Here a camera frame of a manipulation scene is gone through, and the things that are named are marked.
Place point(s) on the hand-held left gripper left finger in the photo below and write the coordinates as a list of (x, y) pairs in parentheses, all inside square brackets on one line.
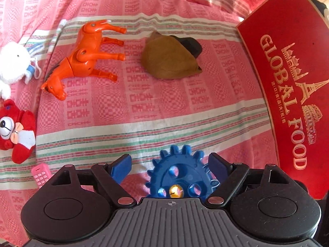
[(120, 168)]

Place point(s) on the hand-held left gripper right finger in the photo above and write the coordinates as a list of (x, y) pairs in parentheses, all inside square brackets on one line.
[(218, 166)]

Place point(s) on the blue plastic toy gear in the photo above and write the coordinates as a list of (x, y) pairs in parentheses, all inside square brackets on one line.
[(180, 169)]

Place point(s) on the red cardboard box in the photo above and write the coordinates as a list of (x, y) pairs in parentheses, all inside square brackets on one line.
[(290, 95)]

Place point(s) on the black plush mouse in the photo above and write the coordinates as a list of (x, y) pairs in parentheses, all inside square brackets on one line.
[(320, 7)]

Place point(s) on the pink striped blanket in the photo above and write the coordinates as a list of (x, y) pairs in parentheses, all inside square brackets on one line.
[(154, 113)]

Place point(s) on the pink toy phone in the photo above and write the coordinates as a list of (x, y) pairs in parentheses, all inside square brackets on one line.
[(41, 176)]

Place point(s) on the red plush bear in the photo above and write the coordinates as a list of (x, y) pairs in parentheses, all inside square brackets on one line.
[(20, 136)]

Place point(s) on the orange plastic toy horse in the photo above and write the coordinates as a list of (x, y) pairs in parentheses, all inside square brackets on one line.
[(84, 59)]

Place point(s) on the brown plush pouch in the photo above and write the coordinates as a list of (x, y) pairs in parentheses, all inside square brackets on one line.
[(167, 59)]

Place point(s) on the white plush bunny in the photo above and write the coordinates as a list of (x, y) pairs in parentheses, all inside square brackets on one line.
[(12, 59)]

